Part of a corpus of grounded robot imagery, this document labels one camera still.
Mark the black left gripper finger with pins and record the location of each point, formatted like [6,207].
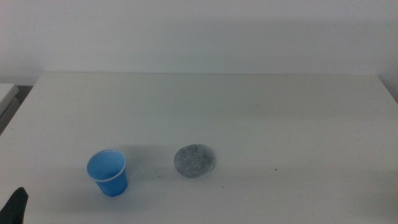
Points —
[14,207]

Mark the blue plastic cup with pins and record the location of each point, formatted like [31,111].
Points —
[110,183]

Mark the round grey cup mat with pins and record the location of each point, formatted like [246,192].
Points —
[194,161]

